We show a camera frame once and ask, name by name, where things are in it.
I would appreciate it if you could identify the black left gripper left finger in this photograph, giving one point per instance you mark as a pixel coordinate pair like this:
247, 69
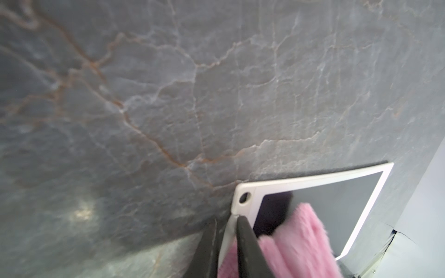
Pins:
204, 263

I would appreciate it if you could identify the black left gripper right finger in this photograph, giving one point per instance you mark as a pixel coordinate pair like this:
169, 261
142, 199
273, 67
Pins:
251, 262

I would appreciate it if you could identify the pink microfiber cloth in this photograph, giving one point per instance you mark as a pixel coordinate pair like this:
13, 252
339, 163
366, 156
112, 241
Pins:
298, 248

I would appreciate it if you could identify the white drawing tablet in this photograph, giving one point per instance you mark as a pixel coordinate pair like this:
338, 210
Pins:
341, 200

